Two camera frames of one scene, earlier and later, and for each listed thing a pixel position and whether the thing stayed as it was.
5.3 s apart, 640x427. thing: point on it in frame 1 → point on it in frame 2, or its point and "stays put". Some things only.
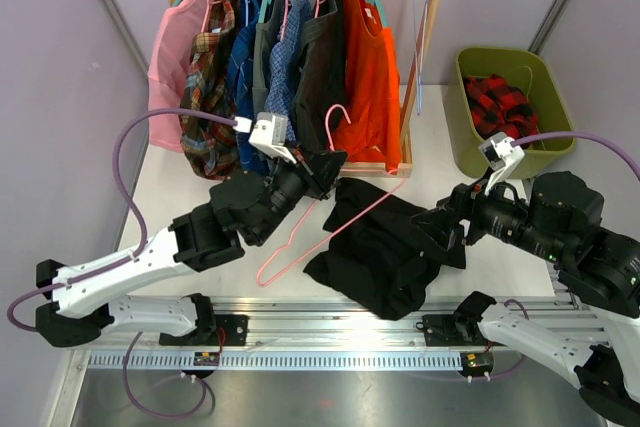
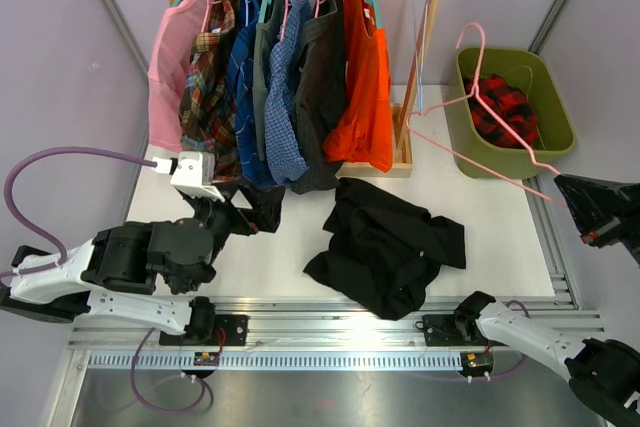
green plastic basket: x=508 y=91 stays put
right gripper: x=468 y=201 → x=603 y=208
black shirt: x=382 y=252 stays put
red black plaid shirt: x=497 y=108 stays put
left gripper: x=324 y=165 → x=266 y=209
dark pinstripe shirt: x=320 y=104 stays put
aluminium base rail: x=294 y=362 stays put
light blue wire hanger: x=422 y=5 stays put
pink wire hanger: x=260 y=282 → x=499 y=117
